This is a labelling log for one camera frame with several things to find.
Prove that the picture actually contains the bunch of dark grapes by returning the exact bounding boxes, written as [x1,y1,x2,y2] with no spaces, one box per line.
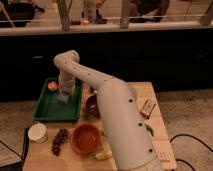
[51,129,68,156]

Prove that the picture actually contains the green plastic tray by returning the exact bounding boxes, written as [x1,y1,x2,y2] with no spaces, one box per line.
[33,78,83,122]

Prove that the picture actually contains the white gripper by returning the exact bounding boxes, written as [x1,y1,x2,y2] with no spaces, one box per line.
[58,72,75,95]

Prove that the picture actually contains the brown wooden box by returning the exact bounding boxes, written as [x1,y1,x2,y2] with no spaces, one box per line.
[140,99,156,119]

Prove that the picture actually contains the black cable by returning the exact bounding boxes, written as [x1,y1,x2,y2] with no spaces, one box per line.
[169,133,213,171]

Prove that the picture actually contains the orange bowl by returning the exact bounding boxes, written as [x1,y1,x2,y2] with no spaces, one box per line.
[70,124,101,155]

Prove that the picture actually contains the black office chair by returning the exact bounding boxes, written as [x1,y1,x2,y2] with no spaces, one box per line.
[0,3,35,28]

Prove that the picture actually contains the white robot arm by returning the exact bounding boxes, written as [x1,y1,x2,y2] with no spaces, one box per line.
[54,50,164,171]

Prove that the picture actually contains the yellow corn cob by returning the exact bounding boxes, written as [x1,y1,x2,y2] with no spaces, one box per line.
[94,150,112,160]

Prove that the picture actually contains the orange fruit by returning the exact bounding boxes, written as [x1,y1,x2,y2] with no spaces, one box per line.
[47,81,58,92]

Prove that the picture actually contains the dark purple bowl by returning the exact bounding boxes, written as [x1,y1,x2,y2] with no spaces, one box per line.
[86,95,100,118]

